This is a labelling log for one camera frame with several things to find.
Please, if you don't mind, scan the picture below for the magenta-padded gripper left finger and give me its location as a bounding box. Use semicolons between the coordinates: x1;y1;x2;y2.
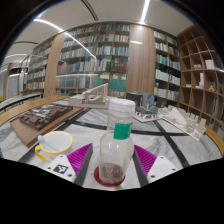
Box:
42;143;94;187

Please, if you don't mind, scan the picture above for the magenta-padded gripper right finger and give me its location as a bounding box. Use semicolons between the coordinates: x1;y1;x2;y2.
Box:
133;144;178;188

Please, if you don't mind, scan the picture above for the clear plastic bottle white cap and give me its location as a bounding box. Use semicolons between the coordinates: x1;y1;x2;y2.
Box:
99;97;137;185

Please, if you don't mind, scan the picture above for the white mug yellow rim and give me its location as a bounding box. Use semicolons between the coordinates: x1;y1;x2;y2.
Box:
34;130;75;163

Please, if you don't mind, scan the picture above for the light blue spoon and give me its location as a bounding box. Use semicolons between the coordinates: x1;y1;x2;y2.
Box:
37;134;61;153

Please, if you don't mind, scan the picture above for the white architectural model long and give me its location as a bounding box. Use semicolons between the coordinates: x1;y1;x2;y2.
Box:
157;104;208;141

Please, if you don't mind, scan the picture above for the brown architectural model on board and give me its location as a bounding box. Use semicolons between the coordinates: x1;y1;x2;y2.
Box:
9;103;84;149

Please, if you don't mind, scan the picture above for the dark grey architectural model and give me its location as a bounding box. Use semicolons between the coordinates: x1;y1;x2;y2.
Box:
126;92;163;123

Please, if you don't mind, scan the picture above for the white architectural model with ramp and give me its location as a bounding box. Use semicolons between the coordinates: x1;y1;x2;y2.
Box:
68;83;116;110

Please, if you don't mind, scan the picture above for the narrow bookshelf full of books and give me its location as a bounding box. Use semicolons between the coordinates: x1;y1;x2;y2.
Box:
153;29;183;104

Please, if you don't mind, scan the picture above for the bookshelf behind glass partition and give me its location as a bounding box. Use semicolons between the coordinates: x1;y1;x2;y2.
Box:
19;41;56;96

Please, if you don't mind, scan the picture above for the wooden cubby shelf unit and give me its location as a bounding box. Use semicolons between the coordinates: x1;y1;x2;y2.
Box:
176;24;224;129

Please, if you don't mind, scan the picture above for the wide bookshelf full of books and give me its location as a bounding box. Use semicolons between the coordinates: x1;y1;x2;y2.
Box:
54;23;131;98

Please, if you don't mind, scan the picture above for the long ceiling light strip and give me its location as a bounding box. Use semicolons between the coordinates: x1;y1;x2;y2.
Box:
139;0;151;25
33;18;98;60

